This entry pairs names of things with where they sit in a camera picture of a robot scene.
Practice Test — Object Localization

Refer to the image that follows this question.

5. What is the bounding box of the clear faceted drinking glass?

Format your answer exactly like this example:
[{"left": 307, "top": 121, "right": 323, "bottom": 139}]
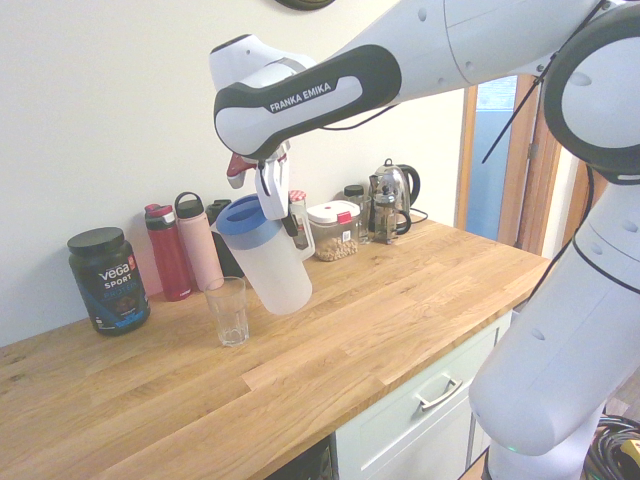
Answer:
[{"left": 203, "top": 275, "right": 249, "bottom": 348}]

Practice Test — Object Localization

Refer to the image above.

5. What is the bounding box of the black dishwasher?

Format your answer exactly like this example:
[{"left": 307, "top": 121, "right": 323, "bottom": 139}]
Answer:
[{"left": 272, "top": 433, "right": 337, "bottom": 480}]

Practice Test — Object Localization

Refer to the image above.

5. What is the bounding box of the wooden door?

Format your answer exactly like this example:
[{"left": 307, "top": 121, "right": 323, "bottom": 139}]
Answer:
[{"left": 517, "top": 74, "right": 609, "bottom": 259}]

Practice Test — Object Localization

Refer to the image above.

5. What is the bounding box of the clear glass mug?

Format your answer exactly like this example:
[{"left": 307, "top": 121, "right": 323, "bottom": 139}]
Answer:
[{"left": 355, "top": 195, "right": 375, "bottom": 246}]

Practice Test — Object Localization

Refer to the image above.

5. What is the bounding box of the black Vega protein tub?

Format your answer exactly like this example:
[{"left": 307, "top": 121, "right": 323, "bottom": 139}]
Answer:
[{"left": 67, "top": 227, "right": 152, "bottom": 337}]

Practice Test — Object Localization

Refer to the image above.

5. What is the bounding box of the wooden door frame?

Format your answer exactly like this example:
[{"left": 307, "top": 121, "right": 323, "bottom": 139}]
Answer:
[{"left": 454, "top": 74, "right": 539, "bottom": 250}]

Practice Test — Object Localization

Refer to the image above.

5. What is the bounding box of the silver drawer handle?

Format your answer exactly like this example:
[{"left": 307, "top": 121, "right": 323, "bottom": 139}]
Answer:
[{"left": 413, "top": 375, "right": 464, "bottom": 412}]

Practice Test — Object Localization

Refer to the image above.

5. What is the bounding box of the white cabinet drawer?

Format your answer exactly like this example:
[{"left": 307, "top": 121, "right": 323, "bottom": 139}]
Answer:
[{"left": 334, "top": 309, "right": 514, "bottom": 480}]

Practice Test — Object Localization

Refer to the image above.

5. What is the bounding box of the clear cereal container white lid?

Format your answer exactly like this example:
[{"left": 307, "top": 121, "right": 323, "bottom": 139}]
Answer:
[{"left": 306, "top": 200, "right": 362, "bottom": 263}]

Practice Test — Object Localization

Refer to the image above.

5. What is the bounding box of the red water bottle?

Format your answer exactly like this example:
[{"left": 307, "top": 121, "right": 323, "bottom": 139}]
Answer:
[{"left": 143, "top": 203, "right": 194, "bottom": 303}]

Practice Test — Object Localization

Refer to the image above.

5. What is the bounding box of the pink water bottle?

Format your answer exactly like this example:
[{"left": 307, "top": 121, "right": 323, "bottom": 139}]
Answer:
[{"left": 173, "top": 191, "right": 225, "bottom": 293}]

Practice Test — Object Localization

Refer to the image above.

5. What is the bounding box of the glass french press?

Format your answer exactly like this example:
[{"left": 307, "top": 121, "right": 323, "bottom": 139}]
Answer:
[{"left": 368, "top": 174, "right": 412, "bottom": 246}]

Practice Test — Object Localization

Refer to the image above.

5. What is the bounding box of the black coiled cable bundle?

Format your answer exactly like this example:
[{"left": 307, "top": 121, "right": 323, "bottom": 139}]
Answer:
[{"left": 585, "top": 413, "right": 640, "bottom": 480}]

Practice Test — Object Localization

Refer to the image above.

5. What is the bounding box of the black water bottle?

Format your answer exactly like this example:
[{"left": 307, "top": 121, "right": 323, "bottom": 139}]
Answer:
[{"left": 205, "top": 198, "right": 246, "bottom": 279}]

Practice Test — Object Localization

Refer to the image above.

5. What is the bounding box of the translucent pitcher with blue lid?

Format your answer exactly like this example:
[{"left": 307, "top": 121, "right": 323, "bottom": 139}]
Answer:
[{"left": 208, "top": 194, "right": 317, "bottom": 316}]

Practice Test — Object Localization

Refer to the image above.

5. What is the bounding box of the red wrist flange mount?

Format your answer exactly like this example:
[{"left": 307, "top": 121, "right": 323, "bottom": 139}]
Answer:
[{"left": 225, "top": 152, "right": 259, "bottom": 191}]

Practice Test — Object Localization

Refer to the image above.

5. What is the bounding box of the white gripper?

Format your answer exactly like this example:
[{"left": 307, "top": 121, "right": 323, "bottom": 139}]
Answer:
[{"left": 253, "top": 149, "right": 308, "bottom": 250}]

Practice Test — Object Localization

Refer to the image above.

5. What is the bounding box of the jar with red checkered lid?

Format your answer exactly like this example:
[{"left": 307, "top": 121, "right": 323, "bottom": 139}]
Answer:
[{"left": 287, "top": 189, "right": 309, "bottom": 251}]

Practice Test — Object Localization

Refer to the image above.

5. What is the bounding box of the glass jar with black lid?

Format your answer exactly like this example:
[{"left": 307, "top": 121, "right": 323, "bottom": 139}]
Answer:
[{"left": 342, "top": 184, "right": 372, "bottom": 246}]

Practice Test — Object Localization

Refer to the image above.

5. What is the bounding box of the yellow power box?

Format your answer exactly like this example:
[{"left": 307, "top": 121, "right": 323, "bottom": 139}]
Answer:
[{"left": 618, "top": 433, "right": 640, "bottom": 480}]

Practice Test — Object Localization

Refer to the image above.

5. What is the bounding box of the stainless steel electric kettle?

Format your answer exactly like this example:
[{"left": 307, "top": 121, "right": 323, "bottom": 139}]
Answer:
[{"left": 372, "top": 158, "right": 422, "bottom": 236}]

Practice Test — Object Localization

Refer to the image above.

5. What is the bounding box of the black round wall object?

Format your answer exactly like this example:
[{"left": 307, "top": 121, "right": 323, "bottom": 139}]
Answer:
[{"left": 272, "top": 0, "right": 336, "bottom": 11}]

